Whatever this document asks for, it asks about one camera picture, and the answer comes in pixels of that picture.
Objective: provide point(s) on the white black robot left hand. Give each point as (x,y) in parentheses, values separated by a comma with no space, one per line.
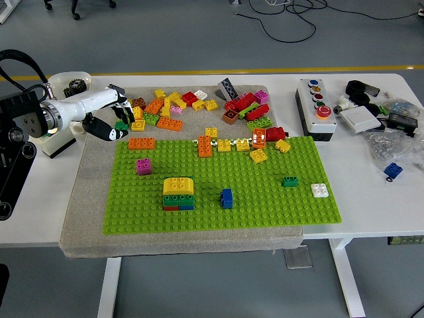
(86,101)

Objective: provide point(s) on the magenta square toy brick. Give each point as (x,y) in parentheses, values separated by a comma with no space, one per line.
(144,166)
(261,96)

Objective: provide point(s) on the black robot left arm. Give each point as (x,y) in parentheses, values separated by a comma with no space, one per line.
(20,109)

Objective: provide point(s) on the small green toy brick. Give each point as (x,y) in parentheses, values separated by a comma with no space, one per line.
(121,126)

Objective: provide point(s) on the brown square toy brick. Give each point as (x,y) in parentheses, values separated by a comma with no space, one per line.
(139,103)
(231,116)

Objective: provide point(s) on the yellow square toy brick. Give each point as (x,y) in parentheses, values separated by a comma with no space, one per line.
(138,125)
(242,145)
(138,113)
(224,145)
(211,105)
(282,146)
(258,156)
(211,132)

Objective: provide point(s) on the orange long toy brick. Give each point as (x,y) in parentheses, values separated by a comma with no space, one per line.
(141,143)
(169,124)
(204,146)

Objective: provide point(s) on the yellow long toy brick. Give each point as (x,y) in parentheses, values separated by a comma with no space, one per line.
(173,97)

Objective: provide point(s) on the pink toy brick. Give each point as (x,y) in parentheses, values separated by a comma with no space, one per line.
(176,110)

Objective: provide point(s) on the red square toy brick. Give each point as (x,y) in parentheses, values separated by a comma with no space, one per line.
(189,98)

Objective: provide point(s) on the white small toy brick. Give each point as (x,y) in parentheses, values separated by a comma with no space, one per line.
(200,94)

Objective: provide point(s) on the yellow arched toy brick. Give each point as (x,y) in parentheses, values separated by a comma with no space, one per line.
(178,186)

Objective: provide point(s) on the dark green toy brick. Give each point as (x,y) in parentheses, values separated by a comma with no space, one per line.
(170,201)
(186,200)
(289,182)

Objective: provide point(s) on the red flat toy brick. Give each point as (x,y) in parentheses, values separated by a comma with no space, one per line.
(171,208)

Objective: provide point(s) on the blue flat toy brick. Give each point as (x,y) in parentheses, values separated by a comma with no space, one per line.
(186,208)

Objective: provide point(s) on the red long toy brick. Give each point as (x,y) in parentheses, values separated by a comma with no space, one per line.
(245,100)
(260,112)

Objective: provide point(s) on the green flat toy plate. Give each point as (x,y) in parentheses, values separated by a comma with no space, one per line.
(248,111)

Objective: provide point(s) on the blue tall toy brick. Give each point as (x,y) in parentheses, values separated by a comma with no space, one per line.
(227,198)

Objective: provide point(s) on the lime green long toy brick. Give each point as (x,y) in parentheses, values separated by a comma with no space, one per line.
(260,123)

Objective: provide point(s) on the green studded baseplate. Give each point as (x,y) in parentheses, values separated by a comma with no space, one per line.
(265,205)

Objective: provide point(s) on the white square toy brick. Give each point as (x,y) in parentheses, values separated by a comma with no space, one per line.
(319,190)

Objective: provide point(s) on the black gears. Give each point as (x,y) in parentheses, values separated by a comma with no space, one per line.
(75,88)

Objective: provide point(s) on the white plastic tube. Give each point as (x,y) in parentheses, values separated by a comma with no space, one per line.
(77,128)

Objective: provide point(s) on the white plastic bowl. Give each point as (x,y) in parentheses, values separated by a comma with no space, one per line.
(59,79)

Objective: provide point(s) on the black office chair base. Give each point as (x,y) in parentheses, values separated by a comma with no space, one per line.
(77,15)

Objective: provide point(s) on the grey-brown mat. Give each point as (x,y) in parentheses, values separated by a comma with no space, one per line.
(198,245)

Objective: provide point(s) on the white table leg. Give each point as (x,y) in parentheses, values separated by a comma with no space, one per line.
(348,281)
(109,288)

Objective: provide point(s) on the white push-button control box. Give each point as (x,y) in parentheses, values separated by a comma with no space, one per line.
(316,109)

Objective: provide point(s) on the white pipe connector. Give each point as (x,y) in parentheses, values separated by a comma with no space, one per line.
(342,104)

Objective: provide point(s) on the grey floor plate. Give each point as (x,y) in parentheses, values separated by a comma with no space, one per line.
(298,258)

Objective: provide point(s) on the black tape roll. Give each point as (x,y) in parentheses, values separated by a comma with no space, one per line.
(376,109)
(351,87)
(353,98)

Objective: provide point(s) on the grey metal piece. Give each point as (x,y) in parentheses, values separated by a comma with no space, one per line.
(373,90)

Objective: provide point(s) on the white table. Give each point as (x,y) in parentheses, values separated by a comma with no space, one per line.
(364,198)

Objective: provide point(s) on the small green clip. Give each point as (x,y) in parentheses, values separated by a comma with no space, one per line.
(384,109)

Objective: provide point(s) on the clear bag of screws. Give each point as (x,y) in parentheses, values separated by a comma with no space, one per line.
(391,147)

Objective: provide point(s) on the black power adapter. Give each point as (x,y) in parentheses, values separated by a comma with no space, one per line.
(402,121)

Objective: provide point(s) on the clear bag of parts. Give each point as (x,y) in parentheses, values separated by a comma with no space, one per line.
(404,106)

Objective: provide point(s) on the desk height control panel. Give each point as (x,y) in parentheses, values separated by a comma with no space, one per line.
(405,240)

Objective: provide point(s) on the white desk frame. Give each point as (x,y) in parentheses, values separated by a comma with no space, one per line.
(5,13)

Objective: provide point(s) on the white switch plate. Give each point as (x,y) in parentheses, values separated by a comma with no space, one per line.
(360,120)

